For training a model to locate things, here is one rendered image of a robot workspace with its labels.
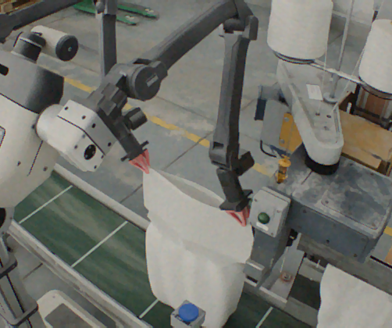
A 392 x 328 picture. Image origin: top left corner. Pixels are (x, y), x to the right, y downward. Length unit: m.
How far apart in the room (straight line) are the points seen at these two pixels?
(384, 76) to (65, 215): 1.72
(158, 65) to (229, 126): 0.34
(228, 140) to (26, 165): 0.55
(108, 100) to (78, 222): 1.38
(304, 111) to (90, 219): 1.41
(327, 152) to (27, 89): 0.70
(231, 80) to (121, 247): 1.15
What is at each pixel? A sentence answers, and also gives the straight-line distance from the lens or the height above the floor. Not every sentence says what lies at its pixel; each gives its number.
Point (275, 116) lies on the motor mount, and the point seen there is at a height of 1.26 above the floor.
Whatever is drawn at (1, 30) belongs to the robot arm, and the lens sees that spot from 1.38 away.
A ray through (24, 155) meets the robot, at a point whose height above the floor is 1.39.
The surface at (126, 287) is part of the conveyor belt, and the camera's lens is 1.96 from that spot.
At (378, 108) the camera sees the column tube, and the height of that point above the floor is 1.37.
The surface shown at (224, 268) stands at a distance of 1.50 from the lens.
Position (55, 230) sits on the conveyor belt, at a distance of 2.23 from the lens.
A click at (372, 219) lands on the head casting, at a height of 1.34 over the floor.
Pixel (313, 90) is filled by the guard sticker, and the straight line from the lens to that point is 1.26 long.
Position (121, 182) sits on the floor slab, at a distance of 3.02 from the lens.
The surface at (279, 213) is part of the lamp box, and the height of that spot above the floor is 1.32.
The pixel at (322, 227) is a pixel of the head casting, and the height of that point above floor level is 1.29.
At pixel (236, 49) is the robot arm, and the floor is 1.51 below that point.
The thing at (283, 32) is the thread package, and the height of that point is 1.59.
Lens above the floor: 1.98
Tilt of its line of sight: 38 degrees down
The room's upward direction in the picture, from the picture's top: 4 degrees clockwise
